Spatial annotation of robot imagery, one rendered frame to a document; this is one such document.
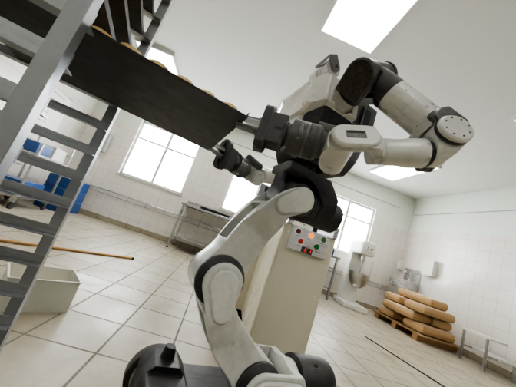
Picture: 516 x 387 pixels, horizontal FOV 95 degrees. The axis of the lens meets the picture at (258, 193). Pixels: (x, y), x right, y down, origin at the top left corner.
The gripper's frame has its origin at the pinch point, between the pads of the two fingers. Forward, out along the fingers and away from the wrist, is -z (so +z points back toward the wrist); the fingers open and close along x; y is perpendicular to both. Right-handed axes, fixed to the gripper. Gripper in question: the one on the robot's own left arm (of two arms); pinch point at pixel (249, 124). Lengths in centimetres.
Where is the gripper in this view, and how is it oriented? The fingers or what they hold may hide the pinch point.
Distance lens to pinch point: 62.9
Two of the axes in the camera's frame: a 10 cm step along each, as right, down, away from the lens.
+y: -0.6, -2.1, -9.7
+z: 9.4, 3.1, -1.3
